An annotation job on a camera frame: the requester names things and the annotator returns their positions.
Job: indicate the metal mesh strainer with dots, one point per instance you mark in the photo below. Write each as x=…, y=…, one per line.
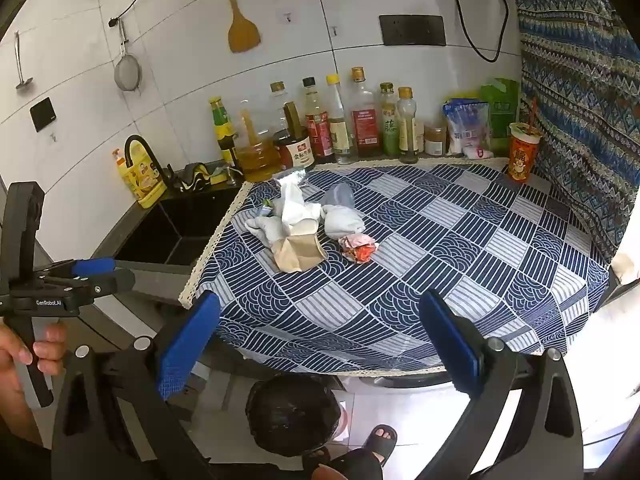
x=128, y=74

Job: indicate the yellow cap clear bottle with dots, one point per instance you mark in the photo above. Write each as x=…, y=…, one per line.
x=339, y=130

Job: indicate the black sink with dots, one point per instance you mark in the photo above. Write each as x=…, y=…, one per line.
x=180, y=225

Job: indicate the small black wall switch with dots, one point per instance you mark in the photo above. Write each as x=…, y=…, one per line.
x=42, y=114

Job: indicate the clear plastic cup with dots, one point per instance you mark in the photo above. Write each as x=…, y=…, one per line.
x=336, y=195

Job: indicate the black wall socket panel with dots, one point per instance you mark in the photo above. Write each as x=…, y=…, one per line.
x=412, y=30

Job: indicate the small wall hook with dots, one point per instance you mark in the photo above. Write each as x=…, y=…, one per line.
x=52, y=136
x=286, y=17
x=334, y=30

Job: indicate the patterned blue curtain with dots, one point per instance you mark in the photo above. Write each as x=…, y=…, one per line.
x=575, y=85

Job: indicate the person's left forearm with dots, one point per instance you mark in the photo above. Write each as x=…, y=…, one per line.
x=15, y=420

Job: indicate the small brown jar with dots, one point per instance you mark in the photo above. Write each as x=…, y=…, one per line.
x=434, y=142

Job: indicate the black faucet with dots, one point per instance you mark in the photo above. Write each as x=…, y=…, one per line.
x=135, y=142

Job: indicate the black bagged trash bin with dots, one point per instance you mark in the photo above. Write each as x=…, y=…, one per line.
x=290, y=415

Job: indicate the black cap red label bottle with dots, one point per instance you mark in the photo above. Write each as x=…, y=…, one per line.
x=317, y=130

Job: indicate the person's right foot black sandal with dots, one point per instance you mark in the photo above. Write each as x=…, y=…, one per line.
x=378, y=442

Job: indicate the dark soy sauce jug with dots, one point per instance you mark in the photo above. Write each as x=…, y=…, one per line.
x=297, y=152

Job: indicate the slim yellow cap bottle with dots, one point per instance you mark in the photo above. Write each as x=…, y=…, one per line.
x=407, y=130

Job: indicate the person's black shorts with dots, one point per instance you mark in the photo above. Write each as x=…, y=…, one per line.
x=360, y=467

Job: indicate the clear cooking oil jug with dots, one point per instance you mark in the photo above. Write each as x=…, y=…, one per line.
x=255, y=157

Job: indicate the brown paper cup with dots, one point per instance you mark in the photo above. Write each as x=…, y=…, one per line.
x=297, y=250

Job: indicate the blue white plastic bag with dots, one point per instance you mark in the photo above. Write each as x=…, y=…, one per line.
x=467, y=127

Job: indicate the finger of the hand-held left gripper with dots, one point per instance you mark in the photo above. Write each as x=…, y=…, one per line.
x=115, y=281
x=95, y=266

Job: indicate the yellow green sponge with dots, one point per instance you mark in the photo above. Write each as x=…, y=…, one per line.
x=218, y=176

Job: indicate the metal sink fitting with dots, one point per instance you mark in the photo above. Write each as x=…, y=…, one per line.
x=233, y=172

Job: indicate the person's left hand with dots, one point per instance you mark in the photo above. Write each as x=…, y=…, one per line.
x=7, y=360

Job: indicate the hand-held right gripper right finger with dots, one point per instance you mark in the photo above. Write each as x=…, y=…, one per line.
x=450, y=345

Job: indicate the metal ladle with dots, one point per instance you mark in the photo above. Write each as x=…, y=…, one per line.
x=20, y=75

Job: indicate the white tissue wad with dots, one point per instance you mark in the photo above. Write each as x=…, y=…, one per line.
x=345, y=222
x=262, y=230

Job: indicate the small green-capped bottle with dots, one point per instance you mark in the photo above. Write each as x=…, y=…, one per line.
x=266, y=206

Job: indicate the orange paper drink cup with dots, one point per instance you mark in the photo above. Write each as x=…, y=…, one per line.
x=521, y=157

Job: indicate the gold cap red label bottle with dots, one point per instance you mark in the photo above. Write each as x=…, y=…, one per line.
x=365, y=125

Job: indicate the person's left foot black sandal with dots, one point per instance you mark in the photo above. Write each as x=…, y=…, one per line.
x=315, y=459

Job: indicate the green label sauce bottle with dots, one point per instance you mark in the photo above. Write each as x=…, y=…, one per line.
x=222, y=125

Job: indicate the person's foot black sandal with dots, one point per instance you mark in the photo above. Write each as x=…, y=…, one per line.
x=378, y=442
x=315, y=459

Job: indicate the red wrapper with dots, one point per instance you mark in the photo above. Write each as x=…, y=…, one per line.
x=357, y=249

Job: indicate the yellow dish soap bottle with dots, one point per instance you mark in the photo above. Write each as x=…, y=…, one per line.
x=142, y=180

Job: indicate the long white tissue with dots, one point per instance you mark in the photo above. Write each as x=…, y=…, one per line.
x=295, y=205

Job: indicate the gold cap green label bottle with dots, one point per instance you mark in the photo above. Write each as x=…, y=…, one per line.
x=389, y=125

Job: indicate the green packaging bag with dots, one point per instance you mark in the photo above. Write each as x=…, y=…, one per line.
x=502, y=105

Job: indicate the silver foil wrapper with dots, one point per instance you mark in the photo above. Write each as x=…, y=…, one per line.
x=290, y=176

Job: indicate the red white bucket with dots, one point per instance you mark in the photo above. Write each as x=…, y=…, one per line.
x=344, y=420

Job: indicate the blue checked tablecloth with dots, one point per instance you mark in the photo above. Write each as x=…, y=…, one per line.
x=450, y=260

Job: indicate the wooden spatula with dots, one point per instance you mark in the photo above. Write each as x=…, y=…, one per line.
x=243, y=32

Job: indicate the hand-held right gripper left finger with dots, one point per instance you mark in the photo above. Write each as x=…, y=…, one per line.
x=190, y=345

